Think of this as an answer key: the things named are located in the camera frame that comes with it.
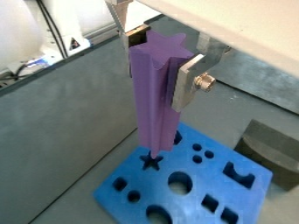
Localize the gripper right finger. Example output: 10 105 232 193
173 32 228 112

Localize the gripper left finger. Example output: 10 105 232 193
106 0 151 71

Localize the purple star-shaped bar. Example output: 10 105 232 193
129 30 193 158

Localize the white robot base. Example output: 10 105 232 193
0 0 163 81

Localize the black angled fixture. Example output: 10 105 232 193
236 120 299 191

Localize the blue foam shape board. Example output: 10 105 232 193
94 124 273 224

